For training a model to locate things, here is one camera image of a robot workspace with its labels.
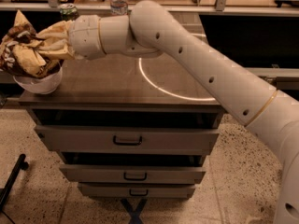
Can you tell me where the green soda can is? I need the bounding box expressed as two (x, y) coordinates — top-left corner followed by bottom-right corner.
(60, 3), (79, 21)

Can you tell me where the clear plastic water bottle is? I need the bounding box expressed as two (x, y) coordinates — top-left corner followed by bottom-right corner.
(110, 0), (128, 16)

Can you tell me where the grey drawer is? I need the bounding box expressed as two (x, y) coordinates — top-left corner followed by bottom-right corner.
(78, 183), (195, 199)
(60, 164), (206, 184)
(35, 125), (219, 155)

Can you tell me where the brown chip bag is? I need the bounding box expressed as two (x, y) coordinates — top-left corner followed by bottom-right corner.
(0, 10), (62, 79)

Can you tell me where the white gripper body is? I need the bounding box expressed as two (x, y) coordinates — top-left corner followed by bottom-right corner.
(68, 15), (106, 60)

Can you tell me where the black left base leg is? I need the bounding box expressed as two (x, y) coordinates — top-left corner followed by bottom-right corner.
(0, 154), (29, 210)

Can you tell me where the white bowl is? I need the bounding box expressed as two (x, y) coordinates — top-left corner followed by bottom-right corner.
(13, 68), (63, 94)

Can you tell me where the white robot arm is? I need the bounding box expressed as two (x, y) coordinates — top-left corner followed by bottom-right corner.
(37, 0), (299, 224)

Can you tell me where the bottom grey drawer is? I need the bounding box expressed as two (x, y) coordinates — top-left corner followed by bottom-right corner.
(78, 183), (195, 199)

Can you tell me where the top grey drawer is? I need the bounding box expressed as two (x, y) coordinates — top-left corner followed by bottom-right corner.
(35, 125), (219, 155)

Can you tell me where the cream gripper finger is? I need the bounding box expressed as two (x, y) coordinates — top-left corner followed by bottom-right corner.
(36, 21), (73, 48)
(36, 44), (75, 69)

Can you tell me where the middle grey drawer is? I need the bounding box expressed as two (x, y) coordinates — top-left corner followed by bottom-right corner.
(60, 164), (206, 184)

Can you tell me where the grey drawer cabinet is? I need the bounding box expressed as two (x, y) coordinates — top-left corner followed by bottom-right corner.
(18, 11), (230, 200)

